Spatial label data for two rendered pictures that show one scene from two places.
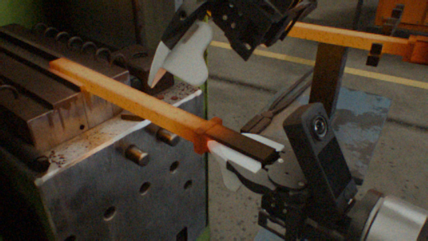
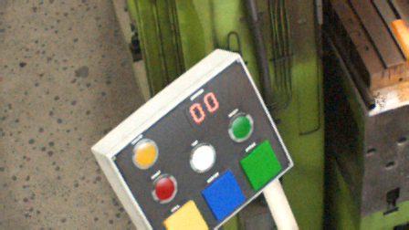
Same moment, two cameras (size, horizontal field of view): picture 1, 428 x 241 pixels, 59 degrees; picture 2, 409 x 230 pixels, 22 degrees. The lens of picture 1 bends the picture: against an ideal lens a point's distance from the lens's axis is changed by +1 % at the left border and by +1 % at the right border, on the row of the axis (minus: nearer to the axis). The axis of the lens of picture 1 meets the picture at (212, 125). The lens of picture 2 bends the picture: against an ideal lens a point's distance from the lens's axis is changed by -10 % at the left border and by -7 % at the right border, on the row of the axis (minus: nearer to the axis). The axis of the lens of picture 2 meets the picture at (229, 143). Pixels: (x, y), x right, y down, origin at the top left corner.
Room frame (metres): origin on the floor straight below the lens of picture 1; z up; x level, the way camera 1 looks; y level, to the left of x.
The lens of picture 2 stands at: (-0.90, -0.39, 2.90)
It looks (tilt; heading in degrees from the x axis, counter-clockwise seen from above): 55 degrees down; 38
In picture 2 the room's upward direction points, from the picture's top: 7 degrees counter-clockwise
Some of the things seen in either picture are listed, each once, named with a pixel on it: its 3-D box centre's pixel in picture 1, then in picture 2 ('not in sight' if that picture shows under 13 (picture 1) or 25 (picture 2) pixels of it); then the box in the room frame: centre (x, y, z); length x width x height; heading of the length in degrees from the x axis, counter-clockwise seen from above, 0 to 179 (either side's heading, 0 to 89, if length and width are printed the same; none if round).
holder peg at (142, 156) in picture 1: (138, 156); not in sight; (0.53, 0.13, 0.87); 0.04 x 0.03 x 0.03; 51
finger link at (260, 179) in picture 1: (261, 175); not in sight; (0.33, -0.06, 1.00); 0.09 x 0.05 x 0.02; 53
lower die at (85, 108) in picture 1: (23, 73); (371, 6); (0.69, 0.38, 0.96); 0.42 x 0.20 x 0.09; 51
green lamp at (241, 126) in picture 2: not in sight; (240, 127); (0.15, 0.41, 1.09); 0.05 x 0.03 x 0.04; 141
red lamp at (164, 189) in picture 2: not in sight; (164, 188); (-0.05, 0.46, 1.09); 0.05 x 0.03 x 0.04; 141
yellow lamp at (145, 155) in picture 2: not in sight; (144, 153); (-0.04, 0.50, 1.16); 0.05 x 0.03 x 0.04; 141
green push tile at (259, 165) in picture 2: not in sight; (258, 164); (0.14, 0.36, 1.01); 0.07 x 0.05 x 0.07; 166
